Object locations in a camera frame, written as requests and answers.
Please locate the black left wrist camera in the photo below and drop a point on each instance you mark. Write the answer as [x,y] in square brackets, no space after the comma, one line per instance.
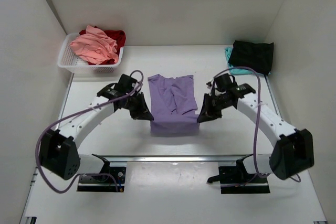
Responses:
[125,84]

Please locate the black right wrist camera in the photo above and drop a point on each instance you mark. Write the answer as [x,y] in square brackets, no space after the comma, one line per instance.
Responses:
[225,82]

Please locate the folded black t shirt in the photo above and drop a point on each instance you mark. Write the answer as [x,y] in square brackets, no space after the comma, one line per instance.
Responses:
[257,56]

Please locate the dark red t shirt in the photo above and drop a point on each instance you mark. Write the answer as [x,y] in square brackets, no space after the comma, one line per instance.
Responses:
[115,36]

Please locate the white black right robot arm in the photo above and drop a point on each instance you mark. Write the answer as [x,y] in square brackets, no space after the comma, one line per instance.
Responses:
[292,148]

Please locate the pink t shirt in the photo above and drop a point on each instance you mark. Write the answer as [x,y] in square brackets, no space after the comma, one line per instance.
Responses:
[95,47]

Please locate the purple t shirt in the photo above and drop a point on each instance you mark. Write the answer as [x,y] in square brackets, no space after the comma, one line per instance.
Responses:
[173,106]

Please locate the aluminium table edge rail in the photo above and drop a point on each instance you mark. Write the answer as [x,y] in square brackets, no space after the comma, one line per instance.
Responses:
[174,158]

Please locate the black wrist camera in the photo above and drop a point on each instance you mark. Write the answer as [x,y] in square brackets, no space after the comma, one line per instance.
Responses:
[225,82]
[125,84]

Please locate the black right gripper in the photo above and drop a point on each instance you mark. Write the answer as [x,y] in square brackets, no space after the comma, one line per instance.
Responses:
[207,111]

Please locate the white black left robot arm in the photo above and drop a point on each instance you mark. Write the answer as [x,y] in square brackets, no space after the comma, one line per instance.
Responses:
[58,150]

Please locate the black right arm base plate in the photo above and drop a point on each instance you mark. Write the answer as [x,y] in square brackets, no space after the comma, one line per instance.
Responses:
[232,181]

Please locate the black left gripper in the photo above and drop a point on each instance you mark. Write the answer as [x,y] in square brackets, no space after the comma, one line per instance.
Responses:
[139,112]

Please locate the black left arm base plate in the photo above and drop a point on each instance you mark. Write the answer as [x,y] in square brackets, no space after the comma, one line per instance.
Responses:
[104,183]

